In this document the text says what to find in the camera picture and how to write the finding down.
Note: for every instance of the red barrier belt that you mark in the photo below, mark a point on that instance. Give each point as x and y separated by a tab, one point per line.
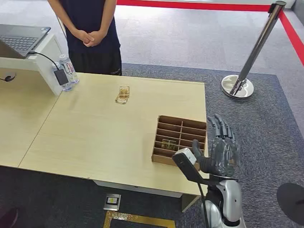
190	5
293	37

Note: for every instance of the black headset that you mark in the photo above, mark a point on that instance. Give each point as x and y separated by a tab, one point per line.
9	77

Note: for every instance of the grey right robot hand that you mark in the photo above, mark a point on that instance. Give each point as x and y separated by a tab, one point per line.
224	157

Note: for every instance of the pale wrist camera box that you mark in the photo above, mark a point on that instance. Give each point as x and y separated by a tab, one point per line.
186	154

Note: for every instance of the dark rounded object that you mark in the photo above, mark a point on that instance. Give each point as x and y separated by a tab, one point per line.
7	217

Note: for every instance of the white desk crossbeam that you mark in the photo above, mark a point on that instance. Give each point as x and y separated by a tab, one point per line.
133	188

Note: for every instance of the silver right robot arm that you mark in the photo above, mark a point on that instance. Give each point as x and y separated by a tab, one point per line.
230	196

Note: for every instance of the chrome stanchion post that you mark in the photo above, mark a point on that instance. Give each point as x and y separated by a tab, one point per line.
256	44

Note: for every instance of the yellow floor tape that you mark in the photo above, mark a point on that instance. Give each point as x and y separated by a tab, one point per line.
123	216

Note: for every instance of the wooden desk leg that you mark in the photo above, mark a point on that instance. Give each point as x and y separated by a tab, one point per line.
188	203

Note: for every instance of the olive patterned card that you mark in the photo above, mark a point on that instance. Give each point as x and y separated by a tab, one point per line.
168	144

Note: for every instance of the person's right hand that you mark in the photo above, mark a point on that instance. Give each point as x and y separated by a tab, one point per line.
83	36

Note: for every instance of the clear acrylic card holder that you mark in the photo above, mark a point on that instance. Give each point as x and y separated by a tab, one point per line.
122	95

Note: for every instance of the white desk riser shelf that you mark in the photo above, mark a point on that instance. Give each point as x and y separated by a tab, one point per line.
46	63

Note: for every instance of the black power adapter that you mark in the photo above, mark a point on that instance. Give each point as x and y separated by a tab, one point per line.
61	77

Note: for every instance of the person's right forearm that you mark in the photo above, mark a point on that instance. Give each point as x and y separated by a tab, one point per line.
62	15

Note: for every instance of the clear plastic water bottle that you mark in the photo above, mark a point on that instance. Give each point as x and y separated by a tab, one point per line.
70	69
67	87

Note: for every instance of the person's left hand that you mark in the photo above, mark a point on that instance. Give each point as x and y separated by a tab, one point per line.
98	36

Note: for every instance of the brown cardboard divider box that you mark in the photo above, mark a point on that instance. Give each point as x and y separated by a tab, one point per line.
166	132

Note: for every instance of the person's left forearm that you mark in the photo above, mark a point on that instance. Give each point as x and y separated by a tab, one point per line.
108	15

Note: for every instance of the dark grey laptop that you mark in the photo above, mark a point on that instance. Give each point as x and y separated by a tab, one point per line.
19	39

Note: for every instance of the person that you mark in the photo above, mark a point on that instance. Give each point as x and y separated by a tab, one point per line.
90	19

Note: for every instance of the black round base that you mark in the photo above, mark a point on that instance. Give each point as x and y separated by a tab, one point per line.
290	203

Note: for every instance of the silver floor socket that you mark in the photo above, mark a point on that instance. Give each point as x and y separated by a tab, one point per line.
112	202

